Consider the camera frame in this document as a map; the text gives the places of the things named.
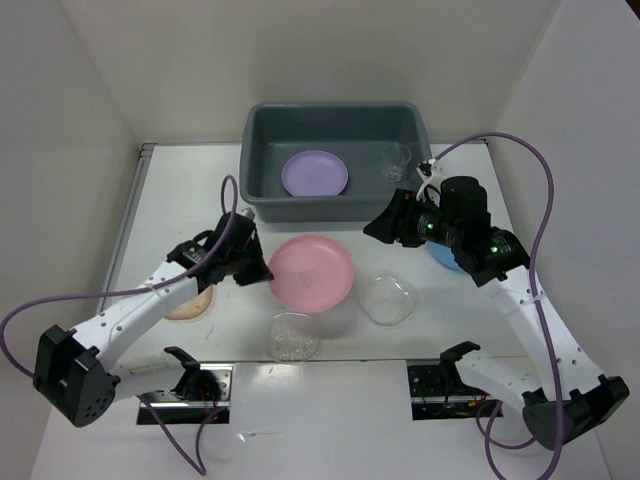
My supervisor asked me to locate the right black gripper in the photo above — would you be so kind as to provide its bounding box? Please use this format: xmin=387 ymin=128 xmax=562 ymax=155
xmin=362 ymin=187 xmax=461 ymax=247

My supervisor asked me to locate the blue plastic plate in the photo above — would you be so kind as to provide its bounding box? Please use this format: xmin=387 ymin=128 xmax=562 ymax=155
xmin=426 ymin=242 xmax=462 ymax=272

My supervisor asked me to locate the pink plastic plate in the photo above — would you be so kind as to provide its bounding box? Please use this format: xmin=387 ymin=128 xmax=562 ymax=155
xmin=268 ymin=234 xmax=355 ymax=314

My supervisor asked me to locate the clear glass cup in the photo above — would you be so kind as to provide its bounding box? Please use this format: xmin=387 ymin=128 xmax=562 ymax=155
xmin=381 ymin=142 xmax=412 ymax=183

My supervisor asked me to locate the amber glass square plate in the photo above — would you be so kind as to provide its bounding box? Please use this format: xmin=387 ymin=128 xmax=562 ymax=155
xmin=166 ymin=286 xmax=216 ymax=322

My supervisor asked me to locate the clear textured glass plate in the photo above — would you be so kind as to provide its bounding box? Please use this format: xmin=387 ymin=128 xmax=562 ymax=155
xmin=357 ymin=270 xmax=416 ymax=328

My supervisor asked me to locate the clear glass square plate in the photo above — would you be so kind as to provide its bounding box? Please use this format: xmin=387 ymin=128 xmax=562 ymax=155
xmin=265 ymin=311 xmax=320 ymax=363

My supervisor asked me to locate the purple plastic plate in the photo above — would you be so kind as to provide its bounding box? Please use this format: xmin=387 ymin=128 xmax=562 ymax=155
xmin=281 ymin=150 xmax=349 ymax=197

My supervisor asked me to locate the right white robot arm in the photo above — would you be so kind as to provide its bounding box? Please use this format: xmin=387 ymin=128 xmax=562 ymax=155
xmin=363 ymin=176 xmax=630 ymax=450

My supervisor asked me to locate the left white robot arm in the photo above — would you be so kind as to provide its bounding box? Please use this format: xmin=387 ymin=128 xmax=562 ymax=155
xmin=33 ymin=208 xmax=273 ymax=428

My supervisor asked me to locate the grey plastic bin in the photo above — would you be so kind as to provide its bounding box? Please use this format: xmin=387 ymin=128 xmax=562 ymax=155
xmin=239 ymin=102 xmax=431 ymax=223

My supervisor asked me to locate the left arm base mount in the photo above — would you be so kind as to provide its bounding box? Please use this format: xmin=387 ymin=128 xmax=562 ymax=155
xmin=144 ymin=363 xmax=235 ymax=425

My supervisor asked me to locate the metal table edge rail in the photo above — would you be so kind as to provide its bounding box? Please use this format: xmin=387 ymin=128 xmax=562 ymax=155
xmin=101 ymin=143 xmax=156 ymax=291

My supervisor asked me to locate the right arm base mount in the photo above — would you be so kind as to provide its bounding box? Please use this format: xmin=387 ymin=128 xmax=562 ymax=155
xmin=406 ymin=361 xmax=497 ymax=421

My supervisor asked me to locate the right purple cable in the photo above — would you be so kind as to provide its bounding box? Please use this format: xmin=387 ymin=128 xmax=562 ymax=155
xmin=429 ymin=132 xmax=561 ymax=480

